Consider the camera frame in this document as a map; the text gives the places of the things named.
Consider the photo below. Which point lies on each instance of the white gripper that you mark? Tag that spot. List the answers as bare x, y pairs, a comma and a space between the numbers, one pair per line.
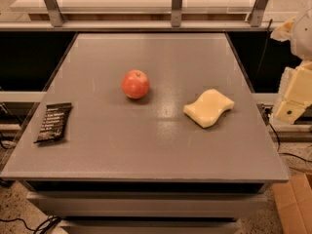
304, 38

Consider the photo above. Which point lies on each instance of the red apple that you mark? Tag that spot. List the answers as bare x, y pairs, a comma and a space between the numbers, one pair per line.
135, 84

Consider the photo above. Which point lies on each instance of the black rxbar chocolate wrapper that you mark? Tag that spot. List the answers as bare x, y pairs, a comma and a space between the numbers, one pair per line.
54, 123

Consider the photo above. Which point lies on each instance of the yellow sponge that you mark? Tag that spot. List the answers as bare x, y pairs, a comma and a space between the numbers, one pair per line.
208, 107

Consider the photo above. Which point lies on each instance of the cardboard box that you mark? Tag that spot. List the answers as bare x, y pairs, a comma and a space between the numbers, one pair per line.
294, 204

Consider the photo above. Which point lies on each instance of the right metal bracket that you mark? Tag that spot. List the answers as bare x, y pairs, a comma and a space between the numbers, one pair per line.
256, 16

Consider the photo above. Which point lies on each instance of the metal bracket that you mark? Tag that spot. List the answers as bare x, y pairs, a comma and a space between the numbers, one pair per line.
256, 16
55, 16
176, 13

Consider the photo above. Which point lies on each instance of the middle metal bracket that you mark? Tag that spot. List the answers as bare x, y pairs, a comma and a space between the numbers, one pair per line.
176, 13

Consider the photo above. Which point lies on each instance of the left metal bracket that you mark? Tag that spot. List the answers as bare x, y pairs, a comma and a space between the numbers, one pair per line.
55, 16

